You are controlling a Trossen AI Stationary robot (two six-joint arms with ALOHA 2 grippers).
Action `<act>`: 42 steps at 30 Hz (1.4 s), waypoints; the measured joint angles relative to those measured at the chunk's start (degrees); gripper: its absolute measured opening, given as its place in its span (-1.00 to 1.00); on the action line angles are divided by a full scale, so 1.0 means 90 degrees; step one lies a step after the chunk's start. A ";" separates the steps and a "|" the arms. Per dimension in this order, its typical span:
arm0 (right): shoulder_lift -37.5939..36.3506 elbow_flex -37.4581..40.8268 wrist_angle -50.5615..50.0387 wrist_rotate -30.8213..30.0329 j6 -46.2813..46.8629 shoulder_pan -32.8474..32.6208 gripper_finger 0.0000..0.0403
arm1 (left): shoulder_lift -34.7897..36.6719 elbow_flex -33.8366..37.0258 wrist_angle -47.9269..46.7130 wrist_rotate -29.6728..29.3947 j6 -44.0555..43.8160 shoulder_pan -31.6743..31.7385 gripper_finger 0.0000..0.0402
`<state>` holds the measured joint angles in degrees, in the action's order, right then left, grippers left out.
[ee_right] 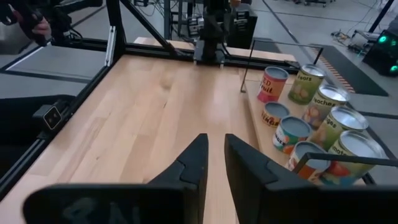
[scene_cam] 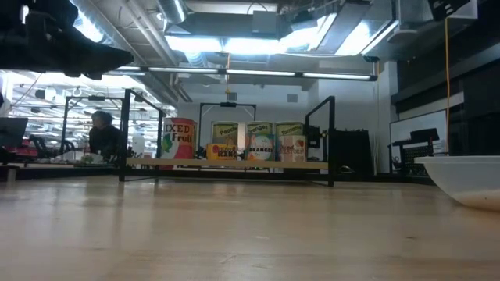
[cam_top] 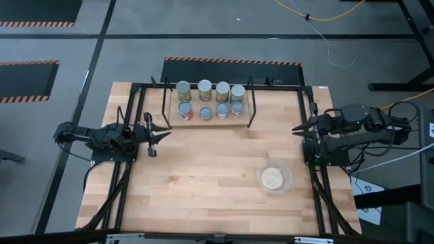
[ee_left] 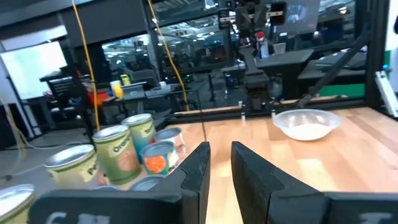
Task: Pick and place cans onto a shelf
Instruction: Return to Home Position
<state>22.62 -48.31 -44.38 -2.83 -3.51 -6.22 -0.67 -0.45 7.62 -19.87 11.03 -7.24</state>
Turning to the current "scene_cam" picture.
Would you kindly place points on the short diced tomatoes can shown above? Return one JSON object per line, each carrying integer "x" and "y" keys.
{"x": 292, "y": 149}

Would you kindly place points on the black background cabinet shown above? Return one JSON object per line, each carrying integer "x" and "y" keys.
{"x": 351, "y": 152}

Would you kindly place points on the tall red mixed fruit can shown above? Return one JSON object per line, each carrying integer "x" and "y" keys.
{"x": 179, "y": 140}

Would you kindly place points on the black desk stand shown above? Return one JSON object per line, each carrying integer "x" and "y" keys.
{"x": 423, "y": 136}

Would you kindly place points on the wooden shelf board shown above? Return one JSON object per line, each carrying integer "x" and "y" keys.
{"x": 234, "y": 164}

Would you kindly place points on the silver ventilation duct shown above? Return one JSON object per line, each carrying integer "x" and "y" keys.
{"x": 172, "y": 9}

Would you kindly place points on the black metal shelf frame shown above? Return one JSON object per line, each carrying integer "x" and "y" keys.
{"x": 332, "y": 136}

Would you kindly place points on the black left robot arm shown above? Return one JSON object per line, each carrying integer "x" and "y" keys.
{"x": 11, "y": 47}

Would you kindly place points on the white whiteboard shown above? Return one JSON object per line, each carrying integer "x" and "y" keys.
{"x": 429, "y": 121}

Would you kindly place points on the tall green oranges can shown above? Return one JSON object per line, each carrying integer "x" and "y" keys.
{"x": 259, "y": 128}

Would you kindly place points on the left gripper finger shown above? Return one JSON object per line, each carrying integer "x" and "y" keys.
{"x": 111, "y": 56}
{"x": 95, "y": 70}

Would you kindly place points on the person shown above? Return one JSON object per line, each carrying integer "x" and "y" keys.
{"x": 103, "y": 138}

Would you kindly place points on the translucent plastic bowl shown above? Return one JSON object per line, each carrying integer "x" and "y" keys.
{"x": 461, "y": 175}

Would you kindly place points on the tall peaches can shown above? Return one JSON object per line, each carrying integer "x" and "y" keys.
{"x": 224, "y": 132}

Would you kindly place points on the long LED light bar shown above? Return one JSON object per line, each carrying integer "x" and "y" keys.
{"x": 336, "y": 76}

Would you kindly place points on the dark computer monitor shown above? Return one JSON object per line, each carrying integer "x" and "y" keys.
{"x": 11, "y": 132}

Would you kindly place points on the black aluminium table frame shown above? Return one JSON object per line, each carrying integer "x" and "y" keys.
{"x": 58, "y": 172}

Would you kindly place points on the tall green tomatoes can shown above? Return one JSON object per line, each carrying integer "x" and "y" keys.
{"x": 289, "y": 128}

